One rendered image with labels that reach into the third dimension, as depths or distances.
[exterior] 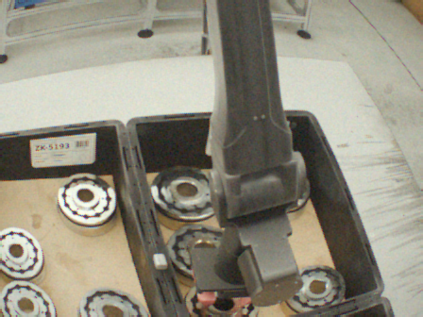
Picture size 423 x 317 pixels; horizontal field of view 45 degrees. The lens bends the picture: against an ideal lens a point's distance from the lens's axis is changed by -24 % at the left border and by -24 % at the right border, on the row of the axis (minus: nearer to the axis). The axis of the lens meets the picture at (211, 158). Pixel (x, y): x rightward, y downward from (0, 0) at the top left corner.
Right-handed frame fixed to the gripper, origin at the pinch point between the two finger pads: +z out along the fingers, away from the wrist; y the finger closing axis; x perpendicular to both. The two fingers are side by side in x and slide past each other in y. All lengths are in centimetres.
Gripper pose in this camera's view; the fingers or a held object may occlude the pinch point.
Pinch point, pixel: (224, 301)
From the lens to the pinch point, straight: 80.6
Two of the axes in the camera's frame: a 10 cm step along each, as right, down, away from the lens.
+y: 9.8, 0.0, 2.1
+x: -1.5, -7.2, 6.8
